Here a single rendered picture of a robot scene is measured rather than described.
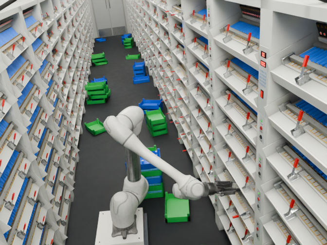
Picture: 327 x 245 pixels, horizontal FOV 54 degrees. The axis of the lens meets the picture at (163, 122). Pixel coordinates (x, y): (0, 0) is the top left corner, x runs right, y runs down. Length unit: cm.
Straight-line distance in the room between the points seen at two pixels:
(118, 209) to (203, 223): 79
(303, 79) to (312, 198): 41
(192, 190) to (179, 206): 114
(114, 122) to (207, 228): 121
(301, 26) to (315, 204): 62
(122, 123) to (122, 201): 56
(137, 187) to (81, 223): 78
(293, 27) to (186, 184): 95
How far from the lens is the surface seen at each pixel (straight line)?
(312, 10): 102
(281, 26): 125
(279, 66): 128
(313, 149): 113
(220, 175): 228
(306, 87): 110
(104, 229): 241
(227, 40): 173
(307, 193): 125
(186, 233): 262
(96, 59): 776
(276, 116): 133
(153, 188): 290
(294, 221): 141
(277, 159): 140
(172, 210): 282
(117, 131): 189
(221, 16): 190
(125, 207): 220
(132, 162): 219
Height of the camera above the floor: 187
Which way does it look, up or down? 26 degrees down
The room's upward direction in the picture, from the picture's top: 7 degrees counter-clockwise
